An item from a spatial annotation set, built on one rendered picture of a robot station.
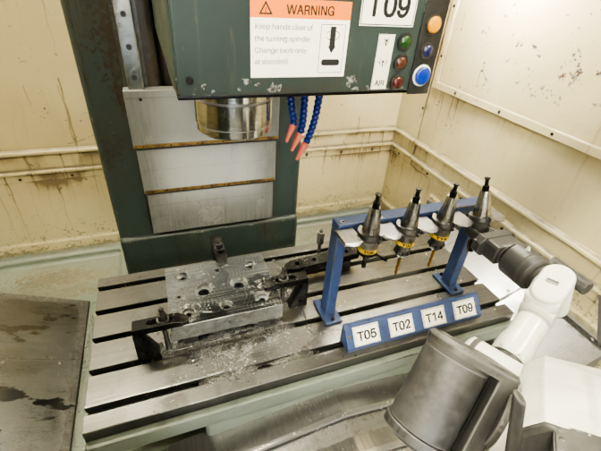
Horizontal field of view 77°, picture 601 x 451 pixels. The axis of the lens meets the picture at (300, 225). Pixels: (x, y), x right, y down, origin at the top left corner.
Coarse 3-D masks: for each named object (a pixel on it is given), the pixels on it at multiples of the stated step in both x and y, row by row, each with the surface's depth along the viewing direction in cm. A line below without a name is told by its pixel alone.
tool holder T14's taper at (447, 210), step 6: (450, 198) 93; (456, 198) 93; (444, 204) 95; (450, 204) 94; (444, 210) 95; (450, 210) 95; (438, 216) 97; (444, 216) 96; (450, 216) 95; (444, 222) 96; (450, 222) 96
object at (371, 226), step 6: (372, 204) 88; (372, 210) 87; (378, 210) 86; (372, 216) 87; (378, 216) 87; (366, 222) 89; (372, 222) 88; (378, 222) 88; (366, 228) 89; (372, 228) 88; (378, 228) 89; (372, 234) 89
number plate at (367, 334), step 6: (366, 324) 101; (372, 324) 102; (354, 330) 100; (360, 330) 101; (366, 330) 101; (372, 330) 102; (378, 330) 102; (354, 336) 100; (360, 336) 101; (366, 336) 101; (372, 336) 102; (378, 336) 102; (354, 342) 100; (360, 342) 100; (366, 342) 101; (372, 342) 101
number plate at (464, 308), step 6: (462, 300) 112; (468, 300) 112; (456, 306) 111; (462, 306) 111; (468, 306) 112; (474, 306) 113; (456, 312) 111; (462, 312) 111; (468, 312) 112; (474, 312) 112; (456, 318) 110; (462, 318) 111
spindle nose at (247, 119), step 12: (204, 108) 73; (216, 108) 71; (228, 108) 71; (240, 108) 71; (252, 108) 73; (264, 108) 75; (204, 120) 74; (216, 120) 73; (228, 120) 72; (240, 120) 73; (252, 120) 74; (264, 120) 76; (204, 132) 76; (216, 132) 74; (228, 132) 74; (240, 132) 74; (252, 132) 75; (264, 132) 78
